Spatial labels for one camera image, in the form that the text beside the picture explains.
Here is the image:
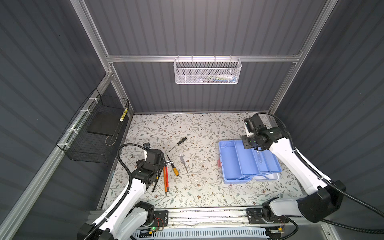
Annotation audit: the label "silver tweezers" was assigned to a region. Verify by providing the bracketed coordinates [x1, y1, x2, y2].
[179, 154, 189, 174]

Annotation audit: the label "white and blue tool box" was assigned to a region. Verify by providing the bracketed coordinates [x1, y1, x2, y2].
[219, 140, 282, 184]

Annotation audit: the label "black handled screwdriver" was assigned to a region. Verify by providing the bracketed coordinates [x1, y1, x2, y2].
[167, 137, 187, 154]

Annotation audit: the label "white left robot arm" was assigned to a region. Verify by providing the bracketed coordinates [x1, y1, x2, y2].
[77, 143, 166, 240]

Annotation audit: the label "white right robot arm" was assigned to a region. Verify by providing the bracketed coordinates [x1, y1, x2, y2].
[242, 113, 384, 235]

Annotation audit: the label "floral table mat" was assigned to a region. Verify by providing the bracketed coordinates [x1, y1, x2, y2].
[101, 112, 304, 210]

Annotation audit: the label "yellow marker pen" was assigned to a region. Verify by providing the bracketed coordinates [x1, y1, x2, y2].
[120, 108, 128, 122]

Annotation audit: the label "black foam pad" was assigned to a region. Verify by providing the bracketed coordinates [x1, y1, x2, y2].
[87, 112, 122, 137]

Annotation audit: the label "black yellow wire stripper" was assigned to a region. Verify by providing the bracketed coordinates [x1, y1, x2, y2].
[152, 173, 161, 192]

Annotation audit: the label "red handled pliers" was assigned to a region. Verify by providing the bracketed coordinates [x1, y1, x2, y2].
[163, 166, 169, 195]

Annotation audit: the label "yellow handled screwdriver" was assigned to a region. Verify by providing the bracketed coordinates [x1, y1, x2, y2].
[167, 156, 180, 177]

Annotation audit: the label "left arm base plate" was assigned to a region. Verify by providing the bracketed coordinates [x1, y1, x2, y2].
[142, 210, 169, 228]

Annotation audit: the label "black wire basket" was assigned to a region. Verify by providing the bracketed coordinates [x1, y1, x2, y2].
[57, 91, 130, 164]

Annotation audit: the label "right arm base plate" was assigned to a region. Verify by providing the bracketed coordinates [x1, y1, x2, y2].
[246, 207, 289, 225]

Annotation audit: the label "white wire mesh basket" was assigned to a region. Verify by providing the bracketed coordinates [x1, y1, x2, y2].
[173, 58, 242, 85]

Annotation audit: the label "white vented cable duct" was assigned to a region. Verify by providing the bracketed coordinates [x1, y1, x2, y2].
[132, 227, 270, 240]

